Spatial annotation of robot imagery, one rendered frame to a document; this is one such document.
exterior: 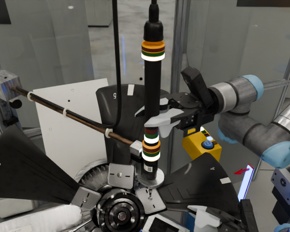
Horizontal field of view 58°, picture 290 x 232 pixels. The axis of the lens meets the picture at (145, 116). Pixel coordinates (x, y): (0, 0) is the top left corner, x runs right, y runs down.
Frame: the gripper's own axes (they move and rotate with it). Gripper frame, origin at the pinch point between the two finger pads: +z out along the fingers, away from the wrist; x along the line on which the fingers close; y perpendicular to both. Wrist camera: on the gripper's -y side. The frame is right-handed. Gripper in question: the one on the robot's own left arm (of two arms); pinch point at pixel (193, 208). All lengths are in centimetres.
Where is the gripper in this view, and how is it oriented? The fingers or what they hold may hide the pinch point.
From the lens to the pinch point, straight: 77.3
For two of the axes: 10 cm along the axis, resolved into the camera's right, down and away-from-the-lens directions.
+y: -5.4, 5.6, -6.3
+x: 0.6, 7.7, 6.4
